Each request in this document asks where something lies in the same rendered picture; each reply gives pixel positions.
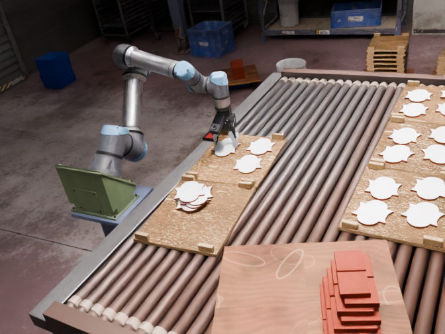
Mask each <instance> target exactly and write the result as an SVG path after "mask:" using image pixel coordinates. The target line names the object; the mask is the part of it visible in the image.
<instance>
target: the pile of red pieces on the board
mask: <svg viewBox="0 0 445 334"><path fill-rule="evenodd" d="M330 264H331V268H327V276H323V277H322V284H319V285H320V297H321V312H322V328H323V333H324V334H381V327H380V325H381V316H380V313H379V305H380V302H379V296H378V293H377V288H376V284H375V278H374V277H373V270H372V267H371V261H370V256H369V254H362V250H342V251H334V260H330Z"/></svg>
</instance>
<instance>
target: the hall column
mask: <svg viewBox="0 0 445 334"><path fill-rule="evenodd" d="M168 7H169V10H170V17H171V19H172V22H173V25H174V29H175V39H176V42H177V48H176V49H175V50H174V49H173V48H172V51H171V52H170V53H169V55H185V56H186V55H188V54H189V53H190V52H191V49H190V48H191V47H190V43H189V40H188V39H189V37H188V33H187V29H188V27H187V21H186V17H185V10H184V6H183V0H168Z"/></svg>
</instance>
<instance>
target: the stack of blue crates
mask: <svg viewBox="0 0 445 334"><path fill-rule="evenodd" d="M35 62H36V65H37V68H38V71H39V73H40V78H41V80H42V82H43V84H44V87H45V88H53V89H62V88H64V87H66V86H67V85H69V84H71V83H72V82H74V81H76V77H75V74H74V72H73V70H72V65H71V62H70V57H69V55H68V52H49V53H47V54H45V55H43V56H41V57H39V58H37V59H35Z"/></svg>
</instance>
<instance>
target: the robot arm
mask: <svg viewBox="0 0 445 334"><path fill-rule="evenodd" d="M113 61H114V63H115V64H116V65H117V66H118V67H119V68H120V69H122V70H123V80H124V81H125V89H124V109H123V126H122V127H120V126H116V125H104V126H103V128H102V130H101V135H100V138H99V143H98V146H97V151H96V154H95V157H94V159H93V160H92V162H91V164H90V165H89V166H88V170H94V171H97V170H100V172H102V173H106V174H109V175H112V176H115V177H118V178H121V179H122V176H123V173H122V164H121V162H122V159H123V158H124V159H125V160H128V161H131V162H137V161H139V160H141V159H142V158H143V157H144V156H145V155H146V152H147V144H146V143H145V141H144V140H143V138H144V133H143V132H142V131H141V129H140V127H141V114H142V92H143V83H144V82H145V81H146V79H147V78H148V76H149V75H150V73H151V72H155V73H157V74H161V75H164V76H167V77H170V78H174V79H177V80H180V81H183V82H185V83H186V88H187V90H188V91H190V92H193V93H212V94H213V101H214V106H215V110H216V111H217V113H216V115H215V118H214V119H213V122H212V124H211V127H210V129H209V130H210V132H211V134H213V140H214V143H215V145H217V143H218V138H219V135H220V133H221V131H225V132H227V131H228V130H229V133H228V136H229V137H230V138H231V140H232V142H233V145H234V146H235V147H236V148H237V147H238V138H239V134H238V132H236V131H235V128H234V127H233V123H234V126H235V124H236V116H235V113H232V110H231V104H230V95H229V90H228V80H227V76H226V73H225V72H222V71H218V72H213V73H212V74H211V75H210V76H202V75H201V74H200V73H199V72H198V71H197V70H196V69H195V68H194V67H193V66H192V65H191V64H190V63H188V62H186V61H180V62H178V61H175V60H171V59H168V58H164V57H161V56H157V55H155V54H151V53H148V52H144V51H141V50H139V49H138V48H137V47H135V46H132V45H129V44H120V45H118V46H117V47H116V48H115V49H114V50H113ZM234 118H235V122H234Z"/></svg>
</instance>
